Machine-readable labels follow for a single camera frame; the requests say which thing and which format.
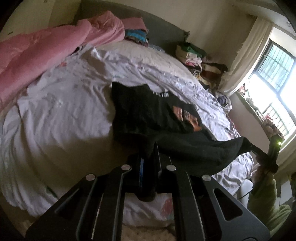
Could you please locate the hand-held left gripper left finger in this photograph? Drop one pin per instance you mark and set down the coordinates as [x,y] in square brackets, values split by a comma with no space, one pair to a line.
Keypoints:
[141,172]

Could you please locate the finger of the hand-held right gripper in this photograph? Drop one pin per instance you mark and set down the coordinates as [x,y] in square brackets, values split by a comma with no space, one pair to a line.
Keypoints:
[257,150]

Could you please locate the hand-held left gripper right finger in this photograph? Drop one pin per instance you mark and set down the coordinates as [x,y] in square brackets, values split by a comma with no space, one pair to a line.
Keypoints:
[179,185]

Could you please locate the black sweater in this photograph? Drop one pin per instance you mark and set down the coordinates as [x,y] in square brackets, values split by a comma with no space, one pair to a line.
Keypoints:
[143,111]

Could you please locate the person's right forearm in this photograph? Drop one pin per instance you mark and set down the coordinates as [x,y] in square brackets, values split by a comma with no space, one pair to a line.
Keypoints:
[268,204]

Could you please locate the pile of folded clothes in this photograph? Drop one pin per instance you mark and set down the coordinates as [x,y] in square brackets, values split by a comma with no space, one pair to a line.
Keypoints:
[196,60]

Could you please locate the stack of colourful clothes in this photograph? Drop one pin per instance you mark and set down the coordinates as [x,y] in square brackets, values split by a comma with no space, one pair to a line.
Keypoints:
[136,36]

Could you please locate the person's right hand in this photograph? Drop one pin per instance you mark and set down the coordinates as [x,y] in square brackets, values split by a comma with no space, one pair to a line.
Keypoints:
[260,172]

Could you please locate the colourful clutter pile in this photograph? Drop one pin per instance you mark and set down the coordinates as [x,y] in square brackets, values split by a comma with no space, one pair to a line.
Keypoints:
[263,113]

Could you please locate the purple cloth bundle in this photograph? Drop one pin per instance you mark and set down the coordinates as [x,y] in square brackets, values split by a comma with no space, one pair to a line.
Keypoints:
[223,100]

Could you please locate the window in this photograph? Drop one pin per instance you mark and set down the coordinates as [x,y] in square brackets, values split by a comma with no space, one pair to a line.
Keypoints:
[275,76]

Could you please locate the cream curtain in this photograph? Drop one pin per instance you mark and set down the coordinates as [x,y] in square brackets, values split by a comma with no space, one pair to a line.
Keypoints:
[247,58]

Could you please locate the white bed sheet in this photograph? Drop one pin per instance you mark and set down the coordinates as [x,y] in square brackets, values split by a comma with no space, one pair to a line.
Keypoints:
[57,129]

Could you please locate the grey headboard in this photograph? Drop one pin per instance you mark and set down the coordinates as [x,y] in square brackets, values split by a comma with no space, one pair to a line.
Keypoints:
[166,34]

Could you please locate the pink quilt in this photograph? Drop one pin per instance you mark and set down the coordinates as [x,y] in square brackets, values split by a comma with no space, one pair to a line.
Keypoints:
[34,55]

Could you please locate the white wardrobe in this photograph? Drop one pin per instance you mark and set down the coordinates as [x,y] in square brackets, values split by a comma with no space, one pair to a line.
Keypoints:
[34,18]

